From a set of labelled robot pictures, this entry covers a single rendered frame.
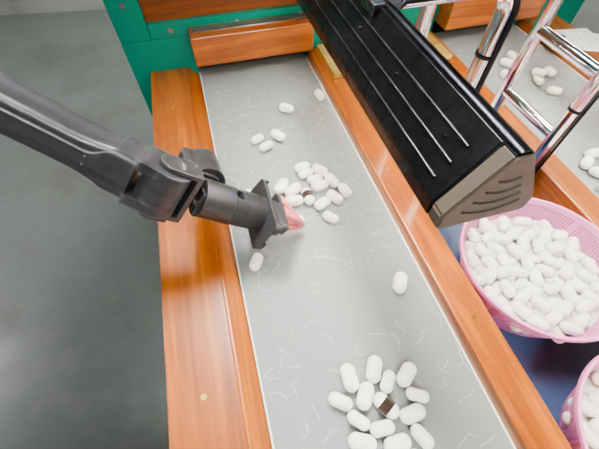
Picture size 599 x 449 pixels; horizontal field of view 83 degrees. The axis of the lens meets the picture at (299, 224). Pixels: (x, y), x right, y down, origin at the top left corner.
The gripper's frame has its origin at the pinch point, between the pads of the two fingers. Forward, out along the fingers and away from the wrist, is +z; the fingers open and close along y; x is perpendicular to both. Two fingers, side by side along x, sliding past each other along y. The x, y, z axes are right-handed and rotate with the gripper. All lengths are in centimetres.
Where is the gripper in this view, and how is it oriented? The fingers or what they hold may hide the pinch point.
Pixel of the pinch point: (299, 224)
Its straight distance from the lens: 60.4
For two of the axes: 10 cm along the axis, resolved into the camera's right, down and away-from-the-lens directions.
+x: -6.3, 5.7, 5.3
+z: 7.3, 2.0, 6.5
